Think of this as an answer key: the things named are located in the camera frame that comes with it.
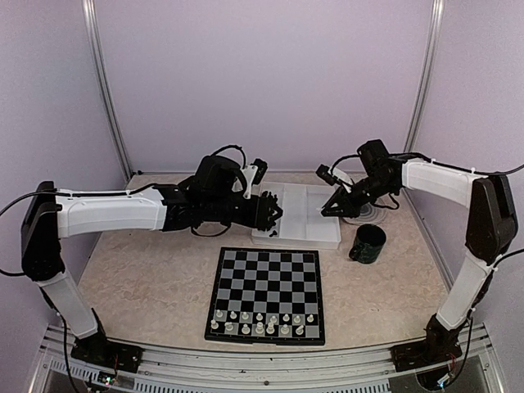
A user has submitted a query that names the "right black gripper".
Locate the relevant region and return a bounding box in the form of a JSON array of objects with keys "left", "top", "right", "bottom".
[{"left": 322, "top": 173, "right": 397, "bottom": 218}]

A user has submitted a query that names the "white plastic divided tray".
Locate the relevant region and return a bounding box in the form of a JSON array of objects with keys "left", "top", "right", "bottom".
[{"left": 251, "top": 182, "right": 341, "bottom": 250}]

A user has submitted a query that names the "black and silver chessboard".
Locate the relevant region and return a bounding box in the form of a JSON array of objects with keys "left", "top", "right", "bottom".
[{"left": 204, "top": 247, "right": 326, "bottom": 346}]

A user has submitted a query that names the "white chess pawn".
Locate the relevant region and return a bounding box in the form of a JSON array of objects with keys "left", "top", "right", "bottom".
[{"left": 242, "top": 323, "right": 251, "bottom": 335}]

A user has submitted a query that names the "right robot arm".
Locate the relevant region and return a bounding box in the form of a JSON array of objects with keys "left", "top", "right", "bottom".
[{"left": 316, "top": 139, "right": 518, "bottom": 364}]

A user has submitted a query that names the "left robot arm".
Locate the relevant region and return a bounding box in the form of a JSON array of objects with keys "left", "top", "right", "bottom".
[{"left": 20, "top": 153, "right": 283, "bottom": 364}]

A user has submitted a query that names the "white plate with rings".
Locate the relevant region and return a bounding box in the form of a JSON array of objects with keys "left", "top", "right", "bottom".
[{"left": 341, "top": 204, "right": 386, "bottom": 225}]

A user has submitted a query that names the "dark green mug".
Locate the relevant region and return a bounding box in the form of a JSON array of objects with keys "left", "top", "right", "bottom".
[{"left": 349, "top": 224, "right": 386, "bottom": 264}]

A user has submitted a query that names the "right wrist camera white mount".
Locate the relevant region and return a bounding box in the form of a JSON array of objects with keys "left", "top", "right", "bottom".
[{"left": 315, "top": 165, "right": 354, "bottom": 187}]

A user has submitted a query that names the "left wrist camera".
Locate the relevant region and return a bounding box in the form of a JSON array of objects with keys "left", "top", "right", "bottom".
[{"left": 241, "top": 158, "right": 268, "bottom": 199}]

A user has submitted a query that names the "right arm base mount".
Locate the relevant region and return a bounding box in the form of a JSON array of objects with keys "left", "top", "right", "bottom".
[{"left": 391, "top": 341, "right": 463, "bottom": 373}]

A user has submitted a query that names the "right aluminium frame post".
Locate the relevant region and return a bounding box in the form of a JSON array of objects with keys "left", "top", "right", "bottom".
[{"left": 404, "top": 0, "right": 445, "bottom": 152}]

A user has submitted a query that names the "aluminium frame post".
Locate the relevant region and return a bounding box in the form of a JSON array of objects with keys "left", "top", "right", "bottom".
[
  {"left": 404, "top": 0, "right": 445, "bottom": 152},
  {"left": 82, "top": 0, "right": 133, "bottom": 181}
]

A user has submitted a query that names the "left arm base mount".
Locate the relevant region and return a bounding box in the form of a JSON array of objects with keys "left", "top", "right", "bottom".
[{"left": 71, "top": 341, "right": 143, "bottom": 373}]

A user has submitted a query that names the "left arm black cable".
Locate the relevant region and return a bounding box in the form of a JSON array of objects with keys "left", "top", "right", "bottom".
[{"left": 0, "top": 192, "right": 42, "bottom": 276}]

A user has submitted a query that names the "left aluminium frame post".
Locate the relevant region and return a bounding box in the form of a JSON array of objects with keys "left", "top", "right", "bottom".
[{"left": 82, "top": 0, "right": 133, "bottom": 181}]

